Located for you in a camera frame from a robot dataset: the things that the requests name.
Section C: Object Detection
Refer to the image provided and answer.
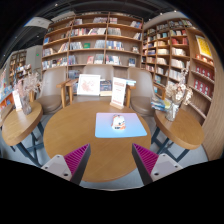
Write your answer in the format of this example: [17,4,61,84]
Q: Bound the small white card sign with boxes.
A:
[11,89,23,112]

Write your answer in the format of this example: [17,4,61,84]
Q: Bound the tall wooden bookshelf with books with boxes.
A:
[41,12,144,73]

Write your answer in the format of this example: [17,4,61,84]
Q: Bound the white orange patterned computer mouse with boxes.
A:
[110,114,127,131]

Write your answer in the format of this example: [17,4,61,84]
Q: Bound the white framed red print picture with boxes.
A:
[76,73,102,97]

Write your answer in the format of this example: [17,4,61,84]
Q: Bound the curved wooden bookshelf with books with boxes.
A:
[141,18,221,124]

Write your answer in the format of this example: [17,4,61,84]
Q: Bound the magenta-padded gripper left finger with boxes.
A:
[41,143,92,186]

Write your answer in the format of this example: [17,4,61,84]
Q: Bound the small distant wooden bookshelf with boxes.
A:
[8,49,33,84]

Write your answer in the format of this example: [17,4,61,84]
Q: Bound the glass vase pale dried flowers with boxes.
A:
[164,68,194,122]

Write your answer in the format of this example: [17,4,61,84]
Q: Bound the dark cover book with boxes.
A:
[99,79,113,97]

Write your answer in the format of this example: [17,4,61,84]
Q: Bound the round wooden side table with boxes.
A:
[1,100,44,168]
[151,108,205,163]

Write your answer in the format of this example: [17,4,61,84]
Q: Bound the stack of colourful books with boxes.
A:
[150,96,171,113]

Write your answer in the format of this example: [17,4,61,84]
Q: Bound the pink blue gradient mouse pad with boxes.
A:
[94,112,148,139]

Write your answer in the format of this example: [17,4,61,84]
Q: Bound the light blue book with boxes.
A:
[124,78,137,87]

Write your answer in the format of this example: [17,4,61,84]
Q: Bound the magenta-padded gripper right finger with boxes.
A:
[131,143,184,186]

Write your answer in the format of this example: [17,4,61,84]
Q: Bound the white red sign wooden base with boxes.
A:
[109,76,128,110]

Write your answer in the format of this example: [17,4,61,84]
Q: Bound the glass vase pink dried flowers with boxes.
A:
[14,71,43,116]

